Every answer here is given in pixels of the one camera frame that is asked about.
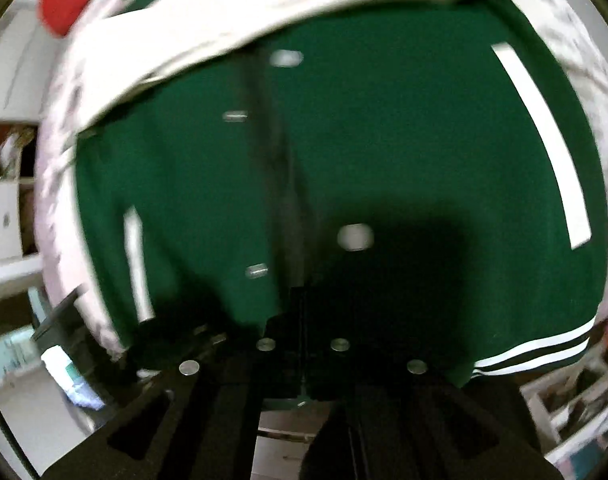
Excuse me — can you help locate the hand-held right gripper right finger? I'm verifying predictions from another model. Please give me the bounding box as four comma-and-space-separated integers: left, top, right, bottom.
299, 287, 565, 480

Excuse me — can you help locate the white shelf unit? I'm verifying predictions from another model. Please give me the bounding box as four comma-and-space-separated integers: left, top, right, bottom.
0, 0, 52, 306

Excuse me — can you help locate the white file box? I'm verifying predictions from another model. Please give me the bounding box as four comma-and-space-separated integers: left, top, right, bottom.
0, 180, 25, 261

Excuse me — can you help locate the green white-sleeved varsity jacket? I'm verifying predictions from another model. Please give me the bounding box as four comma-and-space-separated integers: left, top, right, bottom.
64, 0, 608, 391

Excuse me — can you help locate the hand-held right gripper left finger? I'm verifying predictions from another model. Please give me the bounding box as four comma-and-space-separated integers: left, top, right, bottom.
41, 287, 305, 480

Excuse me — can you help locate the cluttered white shelf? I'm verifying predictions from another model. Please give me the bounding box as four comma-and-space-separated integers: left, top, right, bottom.
519, 310, 608, 466

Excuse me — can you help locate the white grey leaf-print blanket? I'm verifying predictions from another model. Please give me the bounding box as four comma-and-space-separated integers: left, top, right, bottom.
34, 0, 608, 361

